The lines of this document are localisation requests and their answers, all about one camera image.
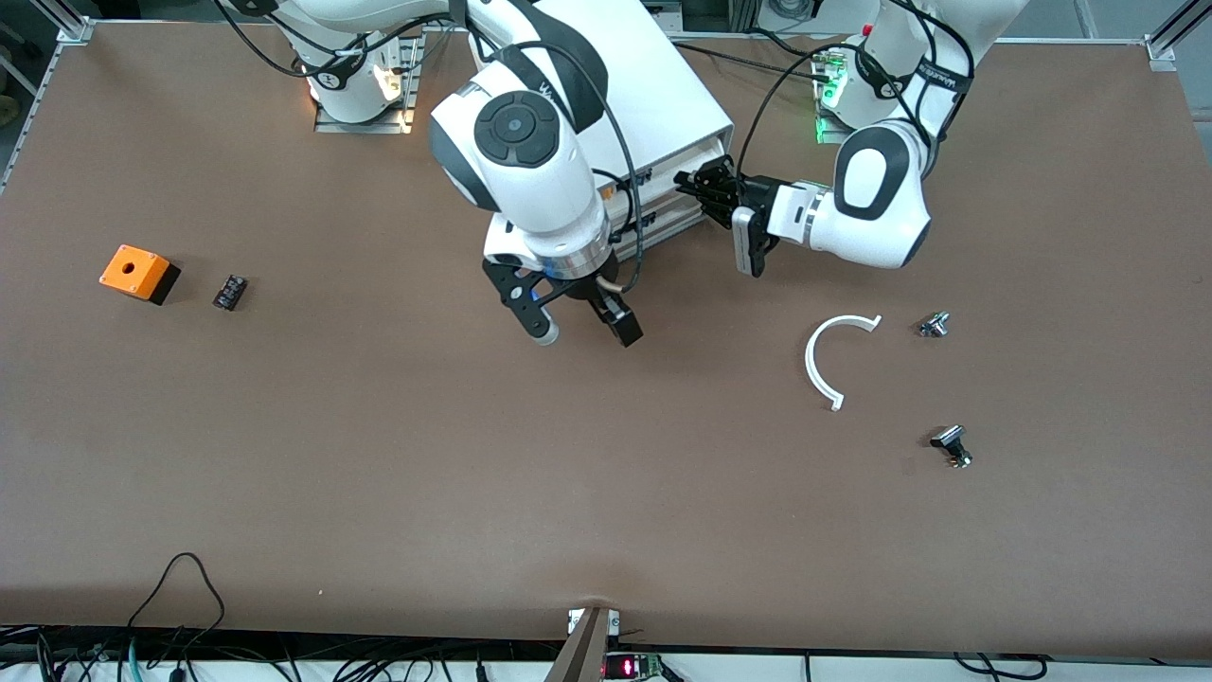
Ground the white drawer cabinet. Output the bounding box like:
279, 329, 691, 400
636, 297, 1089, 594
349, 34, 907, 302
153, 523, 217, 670
530, 0, 737, 261

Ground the black headed push button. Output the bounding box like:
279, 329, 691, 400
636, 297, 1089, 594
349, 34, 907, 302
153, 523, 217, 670
929, 424, 974, 471

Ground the orange button box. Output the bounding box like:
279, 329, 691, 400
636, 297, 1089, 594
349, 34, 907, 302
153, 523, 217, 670
98, 244, 182, 306

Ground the red display circuit board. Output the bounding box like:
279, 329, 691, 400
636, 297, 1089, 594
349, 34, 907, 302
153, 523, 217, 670
604, 652, 666, 682

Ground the aluminium table corner profile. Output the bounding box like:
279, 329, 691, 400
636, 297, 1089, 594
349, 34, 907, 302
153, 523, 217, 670
1144, 0, 1212, 73
28, 0, 96, 45

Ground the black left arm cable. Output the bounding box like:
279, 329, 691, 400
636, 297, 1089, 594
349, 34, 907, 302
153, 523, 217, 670
737, 0, 976, 181

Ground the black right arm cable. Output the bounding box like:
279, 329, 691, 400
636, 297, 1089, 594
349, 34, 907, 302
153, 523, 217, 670
454, 19, 650, 293

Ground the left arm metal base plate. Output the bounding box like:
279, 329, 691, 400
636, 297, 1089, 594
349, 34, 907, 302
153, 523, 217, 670
814, 45, 858, 146

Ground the black cable to arm base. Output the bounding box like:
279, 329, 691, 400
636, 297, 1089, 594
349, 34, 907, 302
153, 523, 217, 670
672, 28, 836, 84

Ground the white curved plastic bracket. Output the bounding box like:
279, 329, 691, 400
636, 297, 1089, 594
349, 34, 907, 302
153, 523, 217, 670
804, 314, 883, 413

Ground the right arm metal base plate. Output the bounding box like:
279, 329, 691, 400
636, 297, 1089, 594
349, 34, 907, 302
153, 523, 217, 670
313, 27, 423, 135

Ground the grey camera mount bar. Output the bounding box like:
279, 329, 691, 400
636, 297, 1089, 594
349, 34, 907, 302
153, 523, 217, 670
544, 606, 622, 682

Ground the thin black looped cable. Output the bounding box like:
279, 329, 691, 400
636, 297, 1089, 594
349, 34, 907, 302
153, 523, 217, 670
126, 551, 226, 634

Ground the tangle of black cables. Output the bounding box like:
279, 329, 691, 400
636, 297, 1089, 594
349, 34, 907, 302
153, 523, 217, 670
0, 620, 569, 682

